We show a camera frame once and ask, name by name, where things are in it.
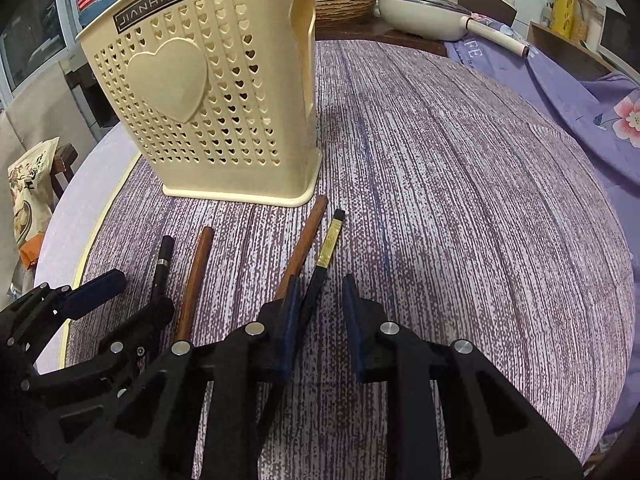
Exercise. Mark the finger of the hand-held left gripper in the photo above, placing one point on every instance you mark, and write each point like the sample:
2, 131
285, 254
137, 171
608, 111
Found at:
152, 317
95, 291

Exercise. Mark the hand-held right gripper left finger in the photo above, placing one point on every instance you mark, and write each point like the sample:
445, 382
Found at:
290, 330

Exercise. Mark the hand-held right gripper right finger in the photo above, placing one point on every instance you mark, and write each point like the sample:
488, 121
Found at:
352, 330

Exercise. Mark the brown wooden chopstick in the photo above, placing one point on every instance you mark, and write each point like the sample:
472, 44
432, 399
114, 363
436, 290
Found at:
196, 280
302, 245

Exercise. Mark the black chopstick gold band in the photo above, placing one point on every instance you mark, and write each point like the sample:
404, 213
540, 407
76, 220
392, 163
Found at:
326, 255

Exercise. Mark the beige perforated utensil holder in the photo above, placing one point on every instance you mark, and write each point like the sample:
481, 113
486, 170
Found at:
210, 110

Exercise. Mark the printed snack bag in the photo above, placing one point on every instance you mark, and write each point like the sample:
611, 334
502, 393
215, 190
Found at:
30, 200

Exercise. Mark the dark wooden chair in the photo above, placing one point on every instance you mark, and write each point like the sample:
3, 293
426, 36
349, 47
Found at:
65, 165

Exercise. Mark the purple white striped tablecloth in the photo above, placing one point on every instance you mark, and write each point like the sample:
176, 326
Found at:
450, 210

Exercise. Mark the beige cloth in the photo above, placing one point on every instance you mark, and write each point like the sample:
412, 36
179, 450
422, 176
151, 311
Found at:
35, 125

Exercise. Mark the grey water dispenser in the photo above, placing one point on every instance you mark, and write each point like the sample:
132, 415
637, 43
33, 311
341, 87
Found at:
90, 100

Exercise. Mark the sliding glass window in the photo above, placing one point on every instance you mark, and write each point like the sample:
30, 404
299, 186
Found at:
30, 35

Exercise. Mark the purple floral sheet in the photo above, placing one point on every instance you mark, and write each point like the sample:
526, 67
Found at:
575, 110

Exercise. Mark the white pan glass lid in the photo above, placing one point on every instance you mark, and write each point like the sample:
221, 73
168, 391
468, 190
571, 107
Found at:
420, 15

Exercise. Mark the woven brown basin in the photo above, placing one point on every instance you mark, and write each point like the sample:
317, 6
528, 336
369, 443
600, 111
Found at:
345, 5

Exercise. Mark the wooden box shelf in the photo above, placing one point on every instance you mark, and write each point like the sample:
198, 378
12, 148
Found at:
565, 50

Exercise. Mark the glass jar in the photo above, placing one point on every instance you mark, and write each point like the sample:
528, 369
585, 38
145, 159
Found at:
585, 17

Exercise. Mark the white microwave oven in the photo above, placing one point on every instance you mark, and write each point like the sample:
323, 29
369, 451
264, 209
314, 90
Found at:
622, 35

